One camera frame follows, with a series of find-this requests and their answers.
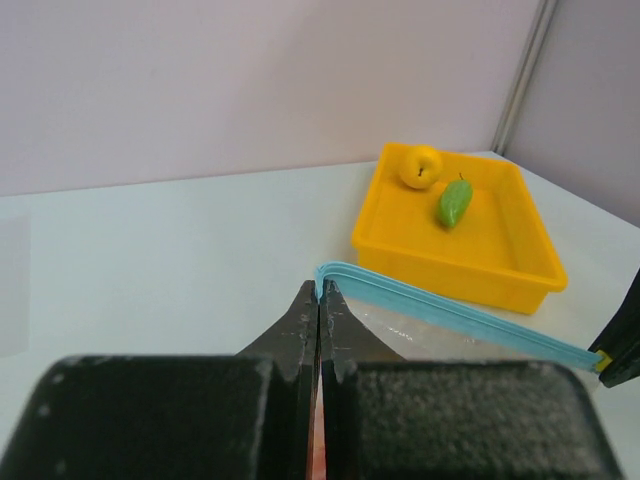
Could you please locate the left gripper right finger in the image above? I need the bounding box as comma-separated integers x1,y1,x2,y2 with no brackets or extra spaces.
319,281,624,479

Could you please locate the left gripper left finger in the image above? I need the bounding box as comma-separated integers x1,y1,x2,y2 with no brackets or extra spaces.
1,280,319,479

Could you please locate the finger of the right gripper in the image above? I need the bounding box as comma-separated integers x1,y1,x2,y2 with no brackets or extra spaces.
589,273,640,388

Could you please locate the clear zip top bag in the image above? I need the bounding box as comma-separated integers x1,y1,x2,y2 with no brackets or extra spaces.
315,261,602,391

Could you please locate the yellow plastic tray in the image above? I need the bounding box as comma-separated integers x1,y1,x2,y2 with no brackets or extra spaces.
352,143,568,314

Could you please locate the green leaf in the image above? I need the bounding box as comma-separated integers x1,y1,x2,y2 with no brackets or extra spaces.
436,175,474,229

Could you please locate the yellow apple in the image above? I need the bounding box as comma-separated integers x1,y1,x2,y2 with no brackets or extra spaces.
398,145,443,190

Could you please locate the right aluminium corner post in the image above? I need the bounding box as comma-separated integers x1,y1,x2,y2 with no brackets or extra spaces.
490,0,559,155

